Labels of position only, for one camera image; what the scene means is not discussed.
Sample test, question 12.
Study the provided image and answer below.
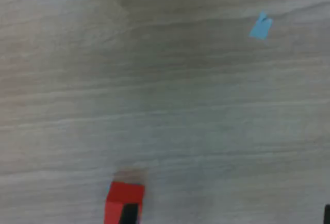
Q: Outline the blue tape piece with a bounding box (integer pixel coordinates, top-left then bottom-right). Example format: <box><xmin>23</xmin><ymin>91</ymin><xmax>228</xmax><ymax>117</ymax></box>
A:
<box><xmin>249</xmin><ymin>11</ymin><xmax>273</xmax><ymax>41</ymax></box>

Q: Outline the red cube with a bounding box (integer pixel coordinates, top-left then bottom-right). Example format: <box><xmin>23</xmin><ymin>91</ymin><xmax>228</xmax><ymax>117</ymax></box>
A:
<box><xmin>104</xmin><ymin>181</ymin><xmax>145</xmax><ymax>224</ymax></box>

